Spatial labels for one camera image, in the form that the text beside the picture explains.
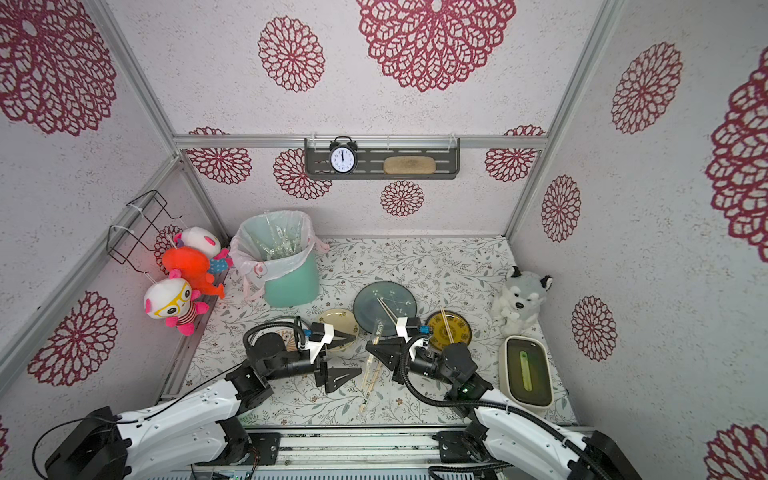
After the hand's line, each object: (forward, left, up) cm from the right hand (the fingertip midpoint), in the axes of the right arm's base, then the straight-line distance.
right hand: (368, 347), depth 65 cm
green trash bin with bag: (+33, +32, -6) cm, 46 cm away
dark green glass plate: (+24, +3, -23) cm, 33 cm away
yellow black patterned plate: (+18, -26, -25) cm, 40 cm away
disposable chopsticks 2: (+23, -3, -23) cm, 33 cm away
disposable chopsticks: (+1, -2, +2) cm, 3 cm away
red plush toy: (+27, +54, -5) cm, 61 cm away
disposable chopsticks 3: (+19, -22, -24) cm, 38 cm away
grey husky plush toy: (+17, -40, -12) cm, 45 cm away
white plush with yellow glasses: (+15, +54, -5) cm, 57 cm away
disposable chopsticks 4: (0, +1, -24) cm, 24 cm away
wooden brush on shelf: (+53, -10, +11) cm, 55 cm away
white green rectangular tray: (+3, -41, -21) cm, 47 cm away
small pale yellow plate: (+19, +11, -24) cm, 33 cm away
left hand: (+1, +3, -6) cm, 7 cm away
